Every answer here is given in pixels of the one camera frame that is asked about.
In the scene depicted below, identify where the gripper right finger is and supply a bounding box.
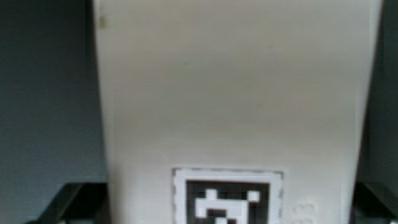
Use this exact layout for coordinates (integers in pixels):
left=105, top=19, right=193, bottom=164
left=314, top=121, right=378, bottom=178
left=352, top=182, right=398, bottom=224

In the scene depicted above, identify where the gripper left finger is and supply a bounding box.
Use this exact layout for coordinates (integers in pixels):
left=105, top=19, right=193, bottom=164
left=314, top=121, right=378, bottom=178
left=25, top=183, right=110, bottom=224

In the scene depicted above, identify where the white cabinet top block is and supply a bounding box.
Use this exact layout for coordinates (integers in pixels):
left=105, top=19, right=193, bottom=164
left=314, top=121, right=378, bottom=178
left=92, top=0, right=384, bottom=224

